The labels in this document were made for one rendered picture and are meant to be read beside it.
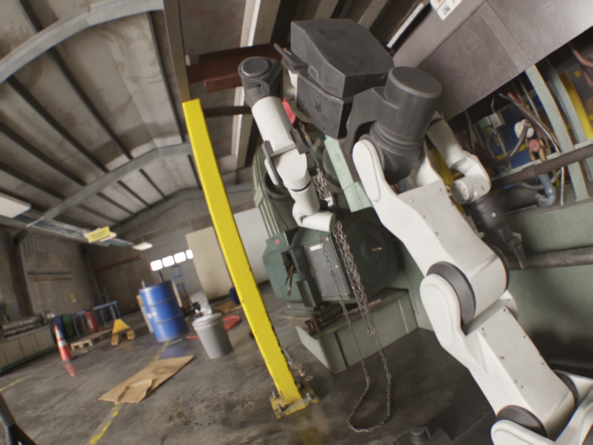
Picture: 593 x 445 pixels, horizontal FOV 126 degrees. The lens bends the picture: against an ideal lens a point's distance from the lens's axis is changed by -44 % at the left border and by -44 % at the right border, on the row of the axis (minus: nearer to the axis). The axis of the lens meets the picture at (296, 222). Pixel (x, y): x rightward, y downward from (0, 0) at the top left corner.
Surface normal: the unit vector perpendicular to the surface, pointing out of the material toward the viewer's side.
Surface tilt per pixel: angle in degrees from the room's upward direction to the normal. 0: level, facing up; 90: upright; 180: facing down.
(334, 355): 90
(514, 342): 50
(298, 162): 105
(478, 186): 77
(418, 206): 62
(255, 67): 82
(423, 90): 66
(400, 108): 118
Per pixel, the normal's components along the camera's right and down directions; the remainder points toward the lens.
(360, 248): 0.48, -0.26
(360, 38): 0.11, -0.28
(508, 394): -0.93, 0.32
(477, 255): -0.11, -0.73
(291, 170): 0.00, 0.21
